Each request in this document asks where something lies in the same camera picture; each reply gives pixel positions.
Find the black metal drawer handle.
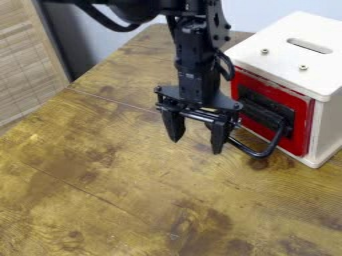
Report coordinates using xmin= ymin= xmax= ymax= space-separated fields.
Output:
xmin=228 ymin=84 xmax=295 ymax=159

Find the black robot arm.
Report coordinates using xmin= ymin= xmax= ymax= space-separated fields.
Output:
xmin=44 ymin=0 xmax=241 ymax=154

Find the red drawer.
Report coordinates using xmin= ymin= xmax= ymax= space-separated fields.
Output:
xmin=231 ymin=67 xmax=315 ymax=157

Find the white wooden box cabinet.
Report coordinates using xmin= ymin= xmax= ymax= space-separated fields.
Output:
xmin=225 ymin=12 xmax=342 ymax=168

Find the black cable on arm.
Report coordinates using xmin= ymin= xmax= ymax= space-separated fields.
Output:
xmin=215 ymin=49 xmax=236 ymax=82

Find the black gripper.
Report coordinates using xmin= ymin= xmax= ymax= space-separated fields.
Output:
xmin=154 ymin=50 xmax=243 ymax=154

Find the wooden slatted panel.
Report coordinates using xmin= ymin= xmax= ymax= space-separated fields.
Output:
xmin=0 ymin=0 xmax=69 ymax=127

